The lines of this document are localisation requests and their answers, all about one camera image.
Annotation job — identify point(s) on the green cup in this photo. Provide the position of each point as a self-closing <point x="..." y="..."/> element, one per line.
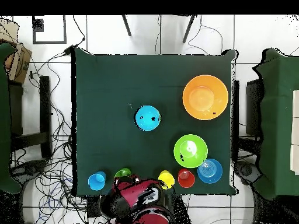
<point x="122" y="173"/>

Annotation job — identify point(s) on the small cyan bowl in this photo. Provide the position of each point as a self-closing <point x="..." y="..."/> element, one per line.
<point x="147" y="117"/>

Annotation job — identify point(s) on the large green bowl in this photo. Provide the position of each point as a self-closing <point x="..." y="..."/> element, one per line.
<point x="190" y="150"/>

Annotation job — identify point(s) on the small green bowl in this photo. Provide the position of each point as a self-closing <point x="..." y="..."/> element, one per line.
<point x="159" y="118"/>

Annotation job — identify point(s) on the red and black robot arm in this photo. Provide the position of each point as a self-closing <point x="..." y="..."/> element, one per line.
<point x="144" y="205"/>

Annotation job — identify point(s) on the blue cup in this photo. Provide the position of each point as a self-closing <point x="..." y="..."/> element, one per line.
<point x="96" y="182"/>

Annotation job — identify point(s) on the yellow cup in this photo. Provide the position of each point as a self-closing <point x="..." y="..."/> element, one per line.
<point x="167" y="178"/>

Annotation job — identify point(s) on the black power strip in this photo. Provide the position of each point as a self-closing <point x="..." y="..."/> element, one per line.
<point x="93" y="206"/>

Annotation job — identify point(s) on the red-orange cup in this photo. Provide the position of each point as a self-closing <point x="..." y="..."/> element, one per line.
<point x="186" y="179"/>

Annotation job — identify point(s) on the large blue bowl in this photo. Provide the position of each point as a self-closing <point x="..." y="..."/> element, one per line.
<point x="211" y="172"/>

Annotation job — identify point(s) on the grey base with black knob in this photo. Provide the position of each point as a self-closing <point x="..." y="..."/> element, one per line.
<point x="30" y="168"/>

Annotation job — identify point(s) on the dark green tablecloth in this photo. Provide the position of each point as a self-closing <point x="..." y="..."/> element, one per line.
<point x="140" y="81"/>

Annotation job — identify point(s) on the large orange bowl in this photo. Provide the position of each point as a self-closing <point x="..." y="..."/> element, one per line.
<point x="205" y="96"/>

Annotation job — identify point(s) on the grey floor base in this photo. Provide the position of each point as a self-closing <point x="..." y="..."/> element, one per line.
<point x="245" y="170"/>

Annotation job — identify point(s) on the green-clothed side table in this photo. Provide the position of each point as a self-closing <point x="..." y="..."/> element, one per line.
<point x="278" y="116"/>
<point x="4" y="116"/>

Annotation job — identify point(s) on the black power adapter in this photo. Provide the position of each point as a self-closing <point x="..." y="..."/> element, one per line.
<point x="68" y="49"/>

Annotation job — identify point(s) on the black stand leg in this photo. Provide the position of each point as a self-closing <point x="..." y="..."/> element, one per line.
<point x="189" y="29"/>
<point x="126" y="25"/>

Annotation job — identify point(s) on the cardboard box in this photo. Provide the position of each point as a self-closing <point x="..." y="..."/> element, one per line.
<point x="18" y="63"/>

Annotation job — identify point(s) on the white boxes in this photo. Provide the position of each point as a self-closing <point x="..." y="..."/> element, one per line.
<point x="295" y="130"/>

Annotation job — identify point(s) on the black square floor frame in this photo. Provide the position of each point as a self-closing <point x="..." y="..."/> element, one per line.
<point x="49" y="42"/>

